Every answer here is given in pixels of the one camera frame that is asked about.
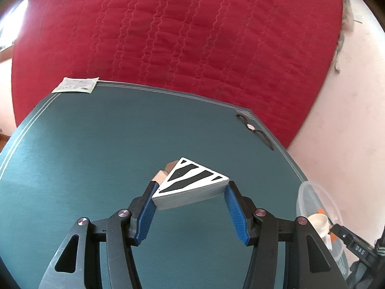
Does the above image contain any beige wooden block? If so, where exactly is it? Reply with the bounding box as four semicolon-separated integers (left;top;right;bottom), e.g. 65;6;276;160
152;170;169;188

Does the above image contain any pale green paper packet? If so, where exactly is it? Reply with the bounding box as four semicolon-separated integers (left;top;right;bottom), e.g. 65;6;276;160
51;77;100;94

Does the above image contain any clear plastic container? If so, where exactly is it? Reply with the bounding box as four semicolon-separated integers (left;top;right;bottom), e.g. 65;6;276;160
295;181;350;277

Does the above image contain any zebra striped triangular block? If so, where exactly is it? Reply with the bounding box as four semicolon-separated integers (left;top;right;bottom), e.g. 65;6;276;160
151;157;230;211

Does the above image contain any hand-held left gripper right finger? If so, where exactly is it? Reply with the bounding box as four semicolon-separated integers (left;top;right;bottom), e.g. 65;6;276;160
224;181;349;289

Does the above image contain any red quilted blanket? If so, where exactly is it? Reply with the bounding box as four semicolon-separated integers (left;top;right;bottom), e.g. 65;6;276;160
10;0;345;151

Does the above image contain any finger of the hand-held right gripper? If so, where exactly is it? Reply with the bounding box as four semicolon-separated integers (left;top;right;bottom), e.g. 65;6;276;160
328;223;363;256

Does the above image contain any white round cup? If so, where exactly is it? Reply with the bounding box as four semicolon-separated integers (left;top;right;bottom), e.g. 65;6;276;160
307;213;333;239

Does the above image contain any bright window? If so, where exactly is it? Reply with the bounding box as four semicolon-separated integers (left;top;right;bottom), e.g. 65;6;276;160
0;0;29;52

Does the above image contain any black strap wristwatch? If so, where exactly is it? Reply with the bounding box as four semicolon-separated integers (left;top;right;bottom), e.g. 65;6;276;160
235;114;275;151

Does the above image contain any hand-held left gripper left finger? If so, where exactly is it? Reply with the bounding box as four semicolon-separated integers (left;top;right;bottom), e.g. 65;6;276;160
38;181;160;289

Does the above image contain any teal ribbed table mat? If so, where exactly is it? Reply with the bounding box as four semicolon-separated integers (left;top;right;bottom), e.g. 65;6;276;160
0;80;309;289

